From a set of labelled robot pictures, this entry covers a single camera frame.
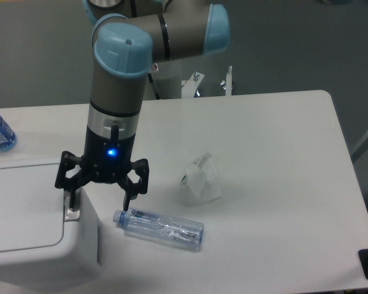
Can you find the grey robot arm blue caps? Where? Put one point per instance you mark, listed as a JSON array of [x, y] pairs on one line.
[[128, 37]]

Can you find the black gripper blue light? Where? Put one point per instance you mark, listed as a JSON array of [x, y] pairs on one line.
[[103, 161]]

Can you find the white push-top trash can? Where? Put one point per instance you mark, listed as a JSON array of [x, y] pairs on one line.
[[47, 243]]

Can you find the clear empty plastic bottle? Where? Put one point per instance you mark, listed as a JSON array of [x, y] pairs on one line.
[[159, 228]]

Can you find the crumpled clear plastic wrapper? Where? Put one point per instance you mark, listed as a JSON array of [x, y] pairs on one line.
[[200, 182]]

